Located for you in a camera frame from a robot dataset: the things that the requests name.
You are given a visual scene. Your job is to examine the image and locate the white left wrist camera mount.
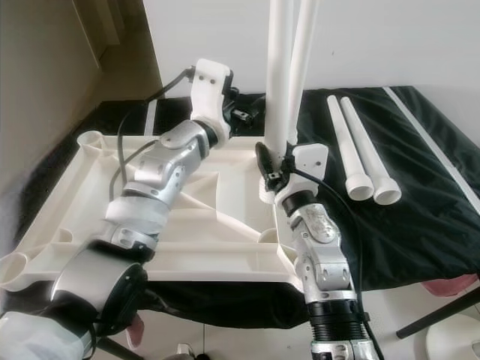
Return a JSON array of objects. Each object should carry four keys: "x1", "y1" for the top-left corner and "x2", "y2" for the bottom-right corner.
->
[{"x1": 190, "y1": 58, "x2": 233, "y2": 140}]

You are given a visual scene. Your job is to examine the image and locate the white plastic table leg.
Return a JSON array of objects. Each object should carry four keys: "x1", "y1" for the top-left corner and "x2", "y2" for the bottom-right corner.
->
[
  {"x1": 262, "y1": 0, "x2": 296, "y2": 162},
  {"x1": 326, "y1": 94, "x2": 376, "y2": 202},
  {"x1": 286, "y1": 0, "x2": 321, "y2": 147},
  {"x1": 340, "y1": 96, "x2": 404, "y2": 206}
]

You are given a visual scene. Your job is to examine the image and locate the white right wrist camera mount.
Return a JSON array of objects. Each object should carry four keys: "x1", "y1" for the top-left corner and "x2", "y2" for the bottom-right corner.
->
[{"x1": 274, "y1": 142, "x2": 329, "y2": 207}]

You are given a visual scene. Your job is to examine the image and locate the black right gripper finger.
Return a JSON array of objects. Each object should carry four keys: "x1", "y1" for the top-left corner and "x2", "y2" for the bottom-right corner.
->
[{"x1": 255, "y1": 142, "x2": 274, "y2": 182}]

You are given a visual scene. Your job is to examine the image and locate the white plastic table top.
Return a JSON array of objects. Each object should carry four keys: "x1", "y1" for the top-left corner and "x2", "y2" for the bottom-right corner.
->
[{"x1": 0, "y1": 130, "x2": 305, "y2": 293}]

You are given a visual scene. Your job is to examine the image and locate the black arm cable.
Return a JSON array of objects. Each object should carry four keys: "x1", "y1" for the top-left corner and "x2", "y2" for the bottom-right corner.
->
[
  {"x1": 291, "y1": 169, "x2": 383, "y2": 360},
  {"x1": 109, "y1": 67, "x2": 196, "y2": 203}
]

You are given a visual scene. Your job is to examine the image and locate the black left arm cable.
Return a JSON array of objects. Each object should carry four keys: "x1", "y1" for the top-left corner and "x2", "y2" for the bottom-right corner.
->
[{"x1": 109, "y1": 67, "x2": 196, "y2": 203}]

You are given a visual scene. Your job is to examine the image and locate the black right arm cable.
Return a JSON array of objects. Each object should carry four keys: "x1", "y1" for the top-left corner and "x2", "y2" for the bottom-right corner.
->
[{"x1": 291, "y1": 169, "x2": 383, "y2": 360}]

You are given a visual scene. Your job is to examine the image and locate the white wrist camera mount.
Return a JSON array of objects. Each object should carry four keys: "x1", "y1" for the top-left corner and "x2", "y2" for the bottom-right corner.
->
[
  {"x1": 274, "y1": 142, "x2": 329, "y2": 207},
  {"x1": 190, "y1": 58, "x2": 233, "y2": 140}
]

